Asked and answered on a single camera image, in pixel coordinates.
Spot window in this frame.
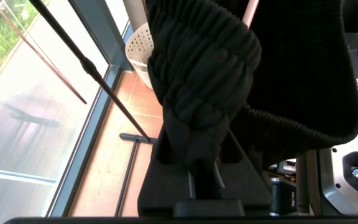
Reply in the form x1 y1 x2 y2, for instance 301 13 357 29
0 0 134 218

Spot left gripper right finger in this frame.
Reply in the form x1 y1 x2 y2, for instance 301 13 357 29
216 130 272 217

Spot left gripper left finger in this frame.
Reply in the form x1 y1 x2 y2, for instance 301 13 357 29
137 127 196 218

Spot white laundry basket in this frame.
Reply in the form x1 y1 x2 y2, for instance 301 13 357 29
125 22 155 90

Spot black clothes rack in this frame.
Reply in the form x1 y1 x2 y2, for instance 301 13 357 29
28 0 158 218

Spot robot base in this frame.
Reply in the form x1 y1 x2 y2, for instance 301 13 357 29
267 0 358 216

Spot black shorts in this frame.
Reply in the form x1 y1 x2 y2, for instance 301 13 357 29
146 0 358 202

